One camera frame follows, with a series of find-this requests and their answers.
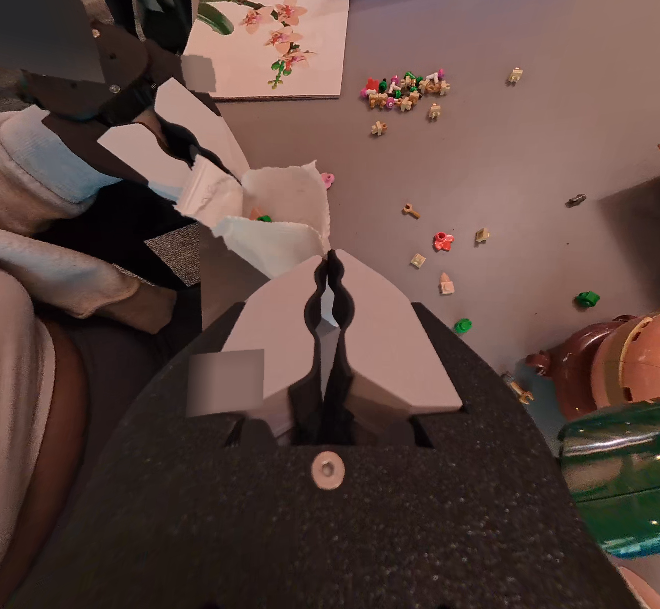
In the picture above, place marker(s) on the grey and yellow pin brick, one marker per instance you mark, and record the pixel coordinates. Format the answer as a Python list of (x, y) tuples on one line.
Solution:
[(518, 387)]

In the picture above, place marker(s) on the orchid picture instruction booklet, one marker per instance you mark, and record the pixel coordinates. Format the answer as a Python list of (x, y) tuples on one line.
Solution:
[(319, 52)]

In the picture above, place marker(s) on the toy brick orchid pot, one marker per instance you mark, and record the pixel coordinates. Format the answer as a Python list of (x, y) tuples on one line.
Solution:
[(582, 377)]

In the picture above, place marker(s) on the grey desk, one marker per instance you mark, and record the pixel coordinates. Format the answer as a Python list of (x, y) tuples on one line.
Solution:
[(464, 165)]

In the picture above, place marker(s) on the red flower brick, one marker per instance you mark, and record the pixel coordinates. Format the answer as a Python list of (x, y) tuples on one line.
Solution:
[(442, 241)]

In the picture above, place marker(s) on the green stud brick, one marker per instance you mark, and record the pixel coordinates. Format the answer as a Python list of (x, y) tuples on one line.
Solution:
[(587, 298)]

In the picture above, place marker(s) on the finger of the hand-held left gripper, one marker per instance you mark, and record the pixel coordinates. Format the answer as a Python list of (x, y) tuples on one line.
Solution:
[(206, 119), (139, 150)]

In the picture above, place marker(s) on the pile of mixed small bricks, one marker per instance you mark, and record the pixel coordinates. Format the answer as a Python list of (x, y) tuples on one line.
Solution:
[(407, 93)]

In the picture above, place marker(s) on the dark grey pin brick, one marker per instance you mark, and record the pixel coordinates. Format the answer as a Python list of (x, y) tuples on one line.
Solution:
[(576, 200)]

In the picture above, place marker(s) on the person's left forearm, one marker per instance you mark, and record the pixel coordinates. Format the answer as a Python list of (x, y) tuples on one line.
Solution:
[(46, 171)]

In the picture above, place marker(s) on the tan bar brick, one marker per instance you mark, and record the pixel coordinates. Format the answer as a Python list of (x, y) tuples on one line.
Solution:
[(411, 210)]

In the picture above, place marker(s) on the cluster of tan pink pieces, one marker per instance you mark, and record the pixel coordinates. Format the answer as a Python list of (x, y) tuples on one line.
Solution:
[(446, 285)]

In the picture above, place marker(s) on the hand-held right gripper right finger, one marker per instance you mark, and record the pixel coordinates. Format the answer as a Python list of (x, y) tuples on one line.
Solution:
[(397, 351)]

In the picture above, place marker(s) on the pink flower brick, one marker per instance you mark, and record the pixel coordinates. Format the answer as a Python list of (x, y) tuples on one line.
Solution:
[(327, 178)]

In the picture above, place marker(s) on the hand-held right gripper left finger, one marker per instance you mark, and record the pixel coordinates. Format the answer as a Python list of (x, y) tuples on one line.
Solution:
[(273, 320)]

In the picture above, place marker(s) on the white paper bag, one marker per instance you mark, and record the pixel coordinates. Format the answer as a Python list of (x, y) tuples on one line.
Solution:
[(288, 191)]

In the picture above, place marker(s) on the person's dark trousers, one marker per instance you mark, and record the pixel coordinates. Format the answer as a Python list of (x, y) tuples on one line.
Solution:
[(129, 356)]

